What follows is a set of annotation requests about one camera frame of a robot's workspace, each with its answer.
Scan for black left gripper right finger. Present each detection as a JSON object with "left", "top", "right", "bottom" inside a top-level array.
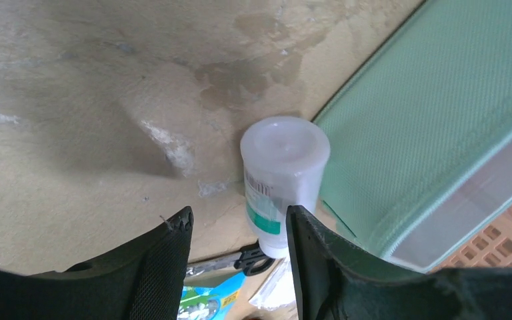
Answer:
[{"left": 286, "top": 205, "right": 512, "bottom": 319}]

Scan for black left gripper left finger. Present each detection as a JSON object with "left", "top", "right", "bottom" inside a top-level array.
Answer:
[{"left": 0, "top": 207, "right": 193, "bottom": 319}]

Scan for blue wet wipes packet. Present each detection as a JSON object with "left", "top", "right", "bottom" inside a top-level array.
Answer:
[{"left": 177, "top": 272, "right": 246, "bottom": 319}]

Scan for white bottle green label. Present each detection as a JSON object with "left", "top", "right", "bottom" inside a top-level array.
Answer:
[{"left": 240, "top": 116, "right": 331, "bottom": 259}]

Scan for white gauze packets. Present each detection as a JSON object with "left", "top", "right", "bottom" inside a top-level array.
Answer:
[{"left": 249, "top": 258, "right": 296, "bottom": 311}]

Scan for mint green open case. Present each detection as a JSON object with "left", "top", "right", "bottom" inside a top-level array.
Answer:
[{"left": 315, "top": 1, "right": 512, "bottom": 273}]

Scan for peach plastic file organizer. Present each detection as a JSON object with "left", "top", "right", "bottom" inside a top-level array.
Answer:
[{"left": 433, "top": 206, "right": 512, "bottom": 271}]

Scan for black handled scissors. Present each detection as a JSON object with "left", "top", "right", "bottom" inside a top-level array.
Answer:
[{"left": 185, "top": 242, "right": 275, "bottom": 278}]

